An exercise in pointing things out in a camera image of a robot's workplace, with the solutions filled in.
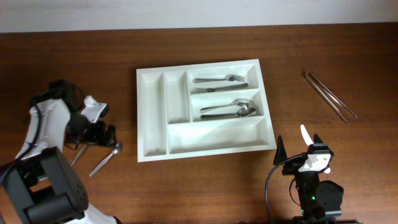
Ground large steel spoon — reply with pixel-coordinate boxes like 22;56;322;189
200;98;255;113
200;107;257;119

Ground small steel teaspoon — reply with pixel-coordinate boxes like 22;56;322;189
71;144;88;166
89;142;123;177

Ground white plastic cutlery tray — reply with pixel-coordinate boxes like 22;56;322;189
136;59;276;162

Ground left black cable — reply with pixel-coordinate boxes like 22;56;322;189
0;79;88;187

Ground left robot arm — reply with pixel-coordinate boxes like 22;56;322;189
1;80;122;224

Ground white plastic knife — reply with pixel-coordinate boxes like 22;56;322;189
300;124;332;157

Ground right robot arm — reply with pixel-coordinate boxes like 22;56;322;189
273;134;344;223

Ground black cable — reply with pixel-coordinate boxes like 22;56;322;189
0;79;88;187
264;154;306;224

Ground steel fork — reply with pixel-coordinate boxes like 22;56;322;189
193;74;245;83
192;83;249;94

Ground right black cable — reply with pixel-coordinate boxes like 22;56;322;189
264;154;306;224

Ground long steel kitchen tongs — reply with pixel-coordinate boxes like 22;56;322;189
303;71;358;123

